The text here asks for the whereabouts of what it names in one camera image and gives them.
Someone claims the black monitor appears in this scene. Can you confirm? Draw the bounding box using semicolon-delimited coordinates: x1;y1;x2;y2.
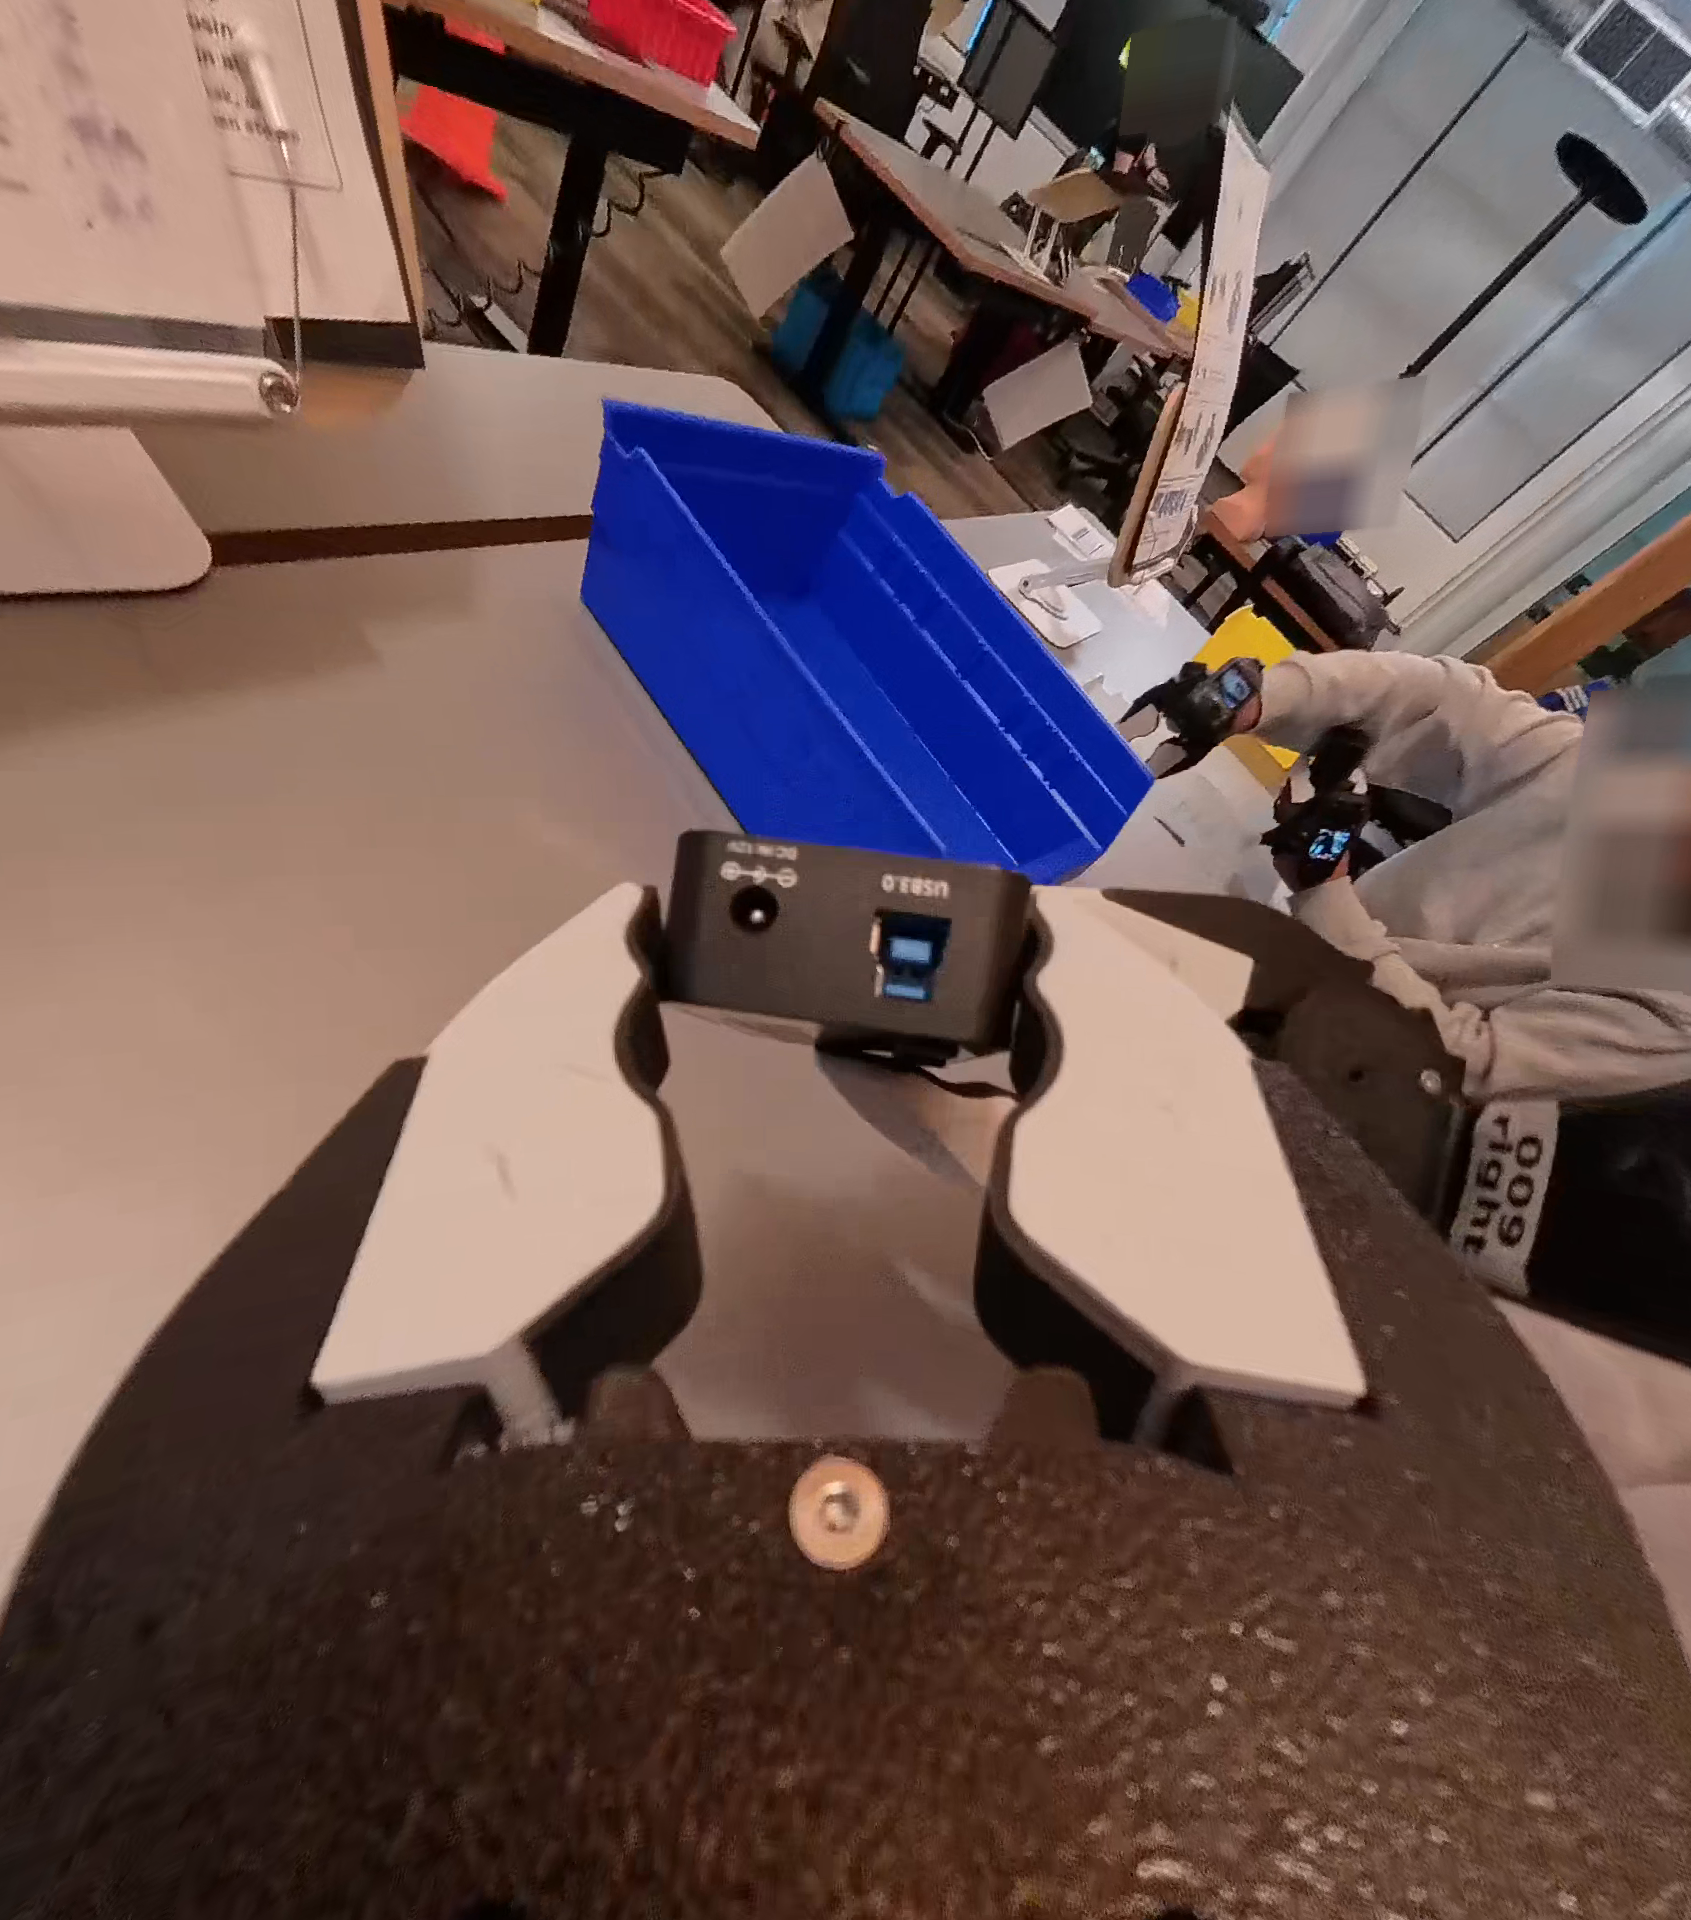
959;0;1061;141

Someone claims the silver ventilation duct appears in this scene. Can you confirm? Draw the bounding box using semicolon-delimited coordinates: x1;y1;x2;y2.
1516;0;1691;268

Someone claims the yellow plastic bin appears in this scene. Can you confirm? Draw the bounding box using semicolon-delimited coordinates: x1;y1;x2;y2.
1201;606;1305;770

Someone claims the wooden display board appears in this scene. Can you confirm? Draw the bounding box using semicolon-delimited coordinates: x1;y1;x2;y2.
267;0;427;373

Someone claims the blue plastic bin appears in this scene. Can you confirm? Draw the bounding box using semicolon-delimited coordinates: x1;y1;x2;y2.
577;397;1159;888

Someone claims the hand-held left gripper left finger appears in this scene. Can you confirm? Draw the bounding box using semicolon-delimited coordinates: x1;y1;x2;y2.
309;882;705;1442

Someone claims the black usb hub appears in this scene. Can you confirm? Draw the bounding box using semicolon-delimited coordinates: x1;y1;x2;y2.
657;829;1035;1057

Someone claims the white paper sheet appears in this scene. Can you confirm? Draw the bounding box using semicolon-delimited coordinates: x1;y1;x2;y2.
719;151;855;318

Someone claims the printed instruction sheet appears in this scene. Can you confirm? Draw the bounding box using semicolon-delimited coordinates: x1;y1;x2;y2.
0;0;389;340
1141;113;1269;583

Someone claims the orange traffic cone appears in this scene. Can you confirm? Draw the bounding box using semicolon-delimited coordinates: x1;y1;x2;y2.
399;82;511;206

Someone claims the wooden desk with black legs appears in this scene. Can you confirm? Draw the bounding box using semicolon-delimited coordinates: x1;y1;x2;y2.
383;0;765;360
811;97;1195;427

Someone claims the person's right forearm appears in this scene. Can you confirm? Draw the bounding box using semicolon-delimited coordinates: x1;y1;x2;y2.
1496;1296;1691;1495

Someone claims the white sheet stand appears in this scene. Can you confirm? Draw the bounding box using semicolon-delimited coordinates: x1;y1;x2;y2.
987;556;1111;652
0;332;309;606

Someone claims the black floor lamp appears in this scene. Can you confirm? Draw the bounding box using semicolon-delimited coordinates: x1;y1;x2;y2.
1403;130;1650;380

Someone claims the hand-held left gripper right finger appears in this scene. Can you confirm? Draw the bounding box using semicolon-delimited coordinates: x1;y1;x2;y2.
971;888;1369;1470

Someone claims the red plastic bin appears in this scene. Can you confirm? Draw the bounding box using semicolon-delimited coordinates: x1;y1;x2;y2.
585;0;739;86

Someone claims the blue storage crate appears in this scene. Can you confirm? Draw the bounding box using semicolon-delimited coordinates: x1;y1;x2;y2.
769;266;909;427

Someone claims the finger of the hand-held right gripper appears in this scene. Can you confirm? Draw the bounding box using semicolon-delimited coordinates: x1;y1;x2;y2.
1107;888;1307;1038

